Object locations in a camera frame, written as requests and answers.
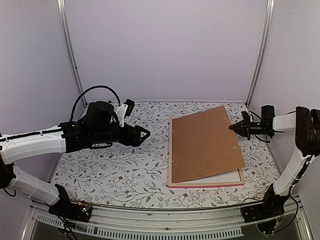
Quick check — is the pink wooden picture frame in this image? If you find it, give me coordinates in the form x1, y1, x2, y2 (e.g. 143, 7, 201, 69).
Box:
168, 114, 245, 189

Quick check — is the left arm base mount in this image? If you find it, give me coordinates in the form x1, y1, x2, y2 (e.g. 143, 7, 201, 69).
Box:
48, 199, 92, 223

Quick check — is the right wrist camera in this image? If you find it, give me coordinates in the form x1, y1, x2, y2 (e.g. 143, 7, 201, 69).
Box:
241, 111, 253, 124

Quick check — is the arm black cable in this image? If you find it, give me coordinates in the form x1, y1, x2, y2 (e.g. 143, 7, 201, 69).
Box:
254, 134, 271, 144
71, 85, 121, 121

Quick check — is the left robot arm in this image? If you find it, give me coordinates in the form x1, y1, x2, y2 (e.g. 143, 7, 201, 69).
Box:
0, 100, 151, 217

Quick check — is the aluminium corner post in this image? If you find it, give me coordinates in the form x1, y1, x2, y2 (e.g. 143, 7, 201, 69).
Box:
56, 0, 84, 95
245, 0, 275, 107

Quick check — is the left aluminium corner post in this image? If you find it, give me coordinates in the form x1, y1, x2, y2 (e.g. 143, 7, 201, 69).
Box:
56, 0, 84, 95

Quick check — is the photo print with white border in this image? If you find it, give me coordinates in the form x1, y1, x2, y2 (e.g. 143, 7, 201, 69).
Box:
184, 169, 243, 184

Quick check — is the right aluminium corner post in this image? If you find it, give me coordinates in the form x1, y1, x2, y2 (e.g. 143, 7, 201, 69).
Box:
245, 0, 275, 107

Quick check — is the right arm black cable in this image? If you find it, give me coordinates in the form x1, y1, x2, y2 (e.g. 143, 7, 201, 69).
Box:
254, 134, 271, 144

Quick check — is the brown backing board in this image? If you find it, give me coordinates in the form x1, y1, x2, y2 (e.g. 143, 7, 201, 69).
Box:
169, 105, 246, 185

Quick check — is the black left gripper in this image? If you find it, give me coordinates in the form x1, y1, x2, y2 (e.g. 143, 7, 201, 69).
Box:
91, 122, 150, 147

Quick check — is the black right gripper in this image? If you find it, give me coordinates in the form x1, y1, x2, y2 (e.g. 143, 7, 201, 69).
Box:
229, 116, 272, 141

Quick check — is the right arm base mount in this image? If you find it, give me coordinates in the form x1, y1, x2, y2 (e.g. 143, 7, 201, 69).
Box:
240, 203, 285, 223

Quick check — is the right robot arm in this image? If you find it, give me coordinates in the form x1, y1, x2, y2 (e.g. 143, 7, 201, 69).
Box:
229, 105, 320, 222

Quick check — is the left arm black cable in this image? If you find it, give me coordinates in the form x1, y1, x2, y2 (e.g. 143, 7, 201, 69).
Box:
71, 85, 121, 121

